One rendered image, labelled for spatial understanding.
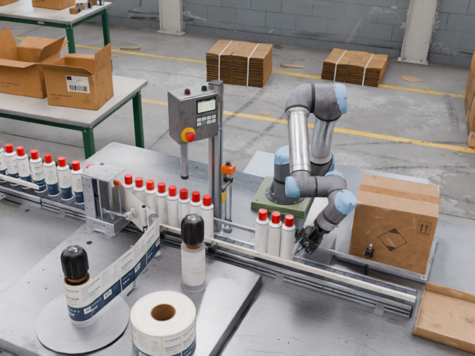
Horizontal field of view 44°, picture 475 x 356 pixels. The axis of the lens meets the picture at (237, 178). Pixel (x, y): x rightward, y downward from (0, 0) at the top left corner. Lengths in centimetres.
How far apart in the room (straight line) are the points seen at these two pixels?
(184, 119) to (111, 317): 75
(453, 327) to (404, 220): 41
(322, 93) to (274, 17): 552
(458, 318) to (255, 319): 72
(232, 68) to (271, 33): 160
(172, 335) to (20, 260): 90
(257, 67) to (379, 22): 192
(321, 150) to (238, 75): 391
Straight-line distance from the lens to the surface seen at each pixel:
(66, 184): 267
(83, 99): 386
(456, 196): 470
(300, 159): 213
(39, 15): 616
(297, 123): 222
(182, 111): 217
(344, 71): 659
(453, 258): 257
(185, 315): 185
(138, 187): 243
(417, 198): 234
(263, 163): 306
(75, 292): 195
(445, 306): 231
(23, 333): 210
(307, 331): 210
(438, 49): 759
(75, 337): 202
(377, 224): 229
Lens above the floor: 229
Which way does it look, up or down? 30 degrees down
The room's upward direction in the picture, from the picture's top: 1 degrees clockwise
